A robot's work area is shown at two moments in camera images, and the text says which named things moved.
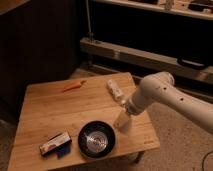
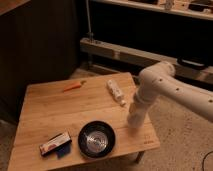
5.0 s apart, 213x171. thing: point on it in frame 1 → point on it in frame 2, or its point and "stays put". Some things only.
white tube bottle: [116, 92] stays put
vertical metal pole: [89, 23] stays put
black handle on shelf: [190, 63] stays put
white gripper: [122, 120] → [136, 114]
